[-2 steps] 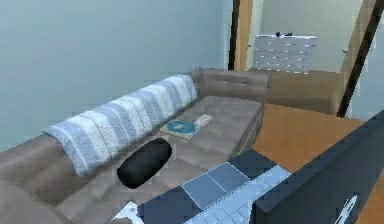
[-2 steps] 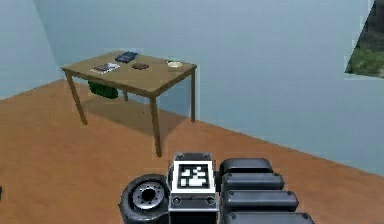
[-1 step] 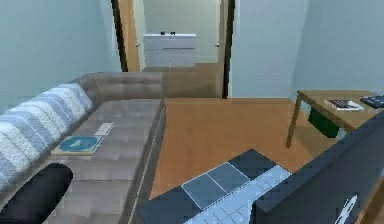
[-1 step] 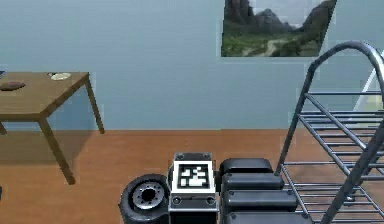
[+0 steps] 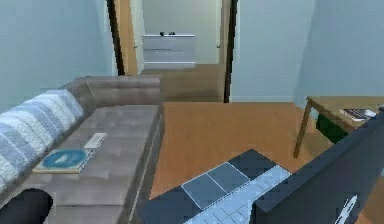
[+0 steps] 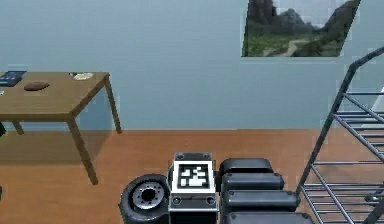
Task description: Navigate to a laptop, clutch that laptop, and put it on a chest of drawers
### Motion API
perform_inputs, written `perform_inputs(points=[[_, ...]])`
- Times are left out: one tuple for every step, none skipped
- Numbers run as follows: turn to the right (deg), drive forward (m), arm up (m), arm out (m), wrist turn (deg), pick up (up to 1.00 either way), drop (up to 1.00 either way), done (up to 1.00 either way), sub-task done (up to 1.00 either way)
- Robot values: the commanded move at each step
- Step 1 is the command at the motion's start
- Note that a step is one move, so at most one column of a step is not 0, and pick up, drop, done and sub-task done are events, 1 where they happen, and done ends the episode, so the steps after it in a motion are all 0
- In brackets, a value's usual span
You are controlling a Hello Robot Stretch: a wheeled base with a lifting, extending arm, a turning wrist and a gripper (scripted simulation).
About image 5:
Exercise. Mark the white chest of drawers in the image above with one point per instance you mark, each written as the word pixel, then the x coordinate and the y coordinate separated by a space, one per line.
pixel 169 50

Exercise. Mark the dark grey open laptop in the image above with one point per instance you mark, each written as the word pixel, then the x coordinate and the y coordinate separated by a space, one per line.
pixel 320 186

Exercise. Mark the grey brown sofa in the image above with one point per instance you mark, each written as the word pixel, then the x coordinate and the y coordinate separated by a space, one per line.
pixel 116 133

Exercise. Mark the wooden room door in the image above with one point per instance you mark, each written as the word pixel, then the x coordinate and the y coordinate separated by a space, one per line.
pixel 128 36

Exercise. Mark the white remote control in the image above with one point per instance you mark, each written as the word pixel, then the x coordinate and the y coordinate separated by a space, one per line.
pixel 95 140

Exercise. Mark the blue cover book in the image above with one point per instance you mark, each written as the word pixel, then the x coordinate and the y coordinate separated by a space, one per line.
pixel 65 160

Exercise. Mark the wooden table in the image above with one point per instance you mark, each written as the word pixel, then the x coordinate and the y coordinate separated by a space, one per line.
pixel 330 106

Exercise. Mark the dark green box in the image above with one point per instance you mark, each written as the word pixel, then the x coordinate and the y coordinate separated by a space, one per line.
pixel 330 129

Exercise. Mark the grey white striped blanket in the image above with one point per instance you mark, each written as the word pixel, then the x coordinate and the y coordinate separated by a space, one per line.
pixel 30 126

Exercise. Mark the dark magazine with pale edge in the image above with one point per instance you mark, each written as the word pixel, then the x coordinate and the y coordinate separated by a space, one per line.
pixel 358 114

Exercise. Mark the black round cushion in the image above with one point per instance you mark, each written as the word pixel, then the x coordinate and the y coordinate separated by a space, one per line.
pixel 25 206

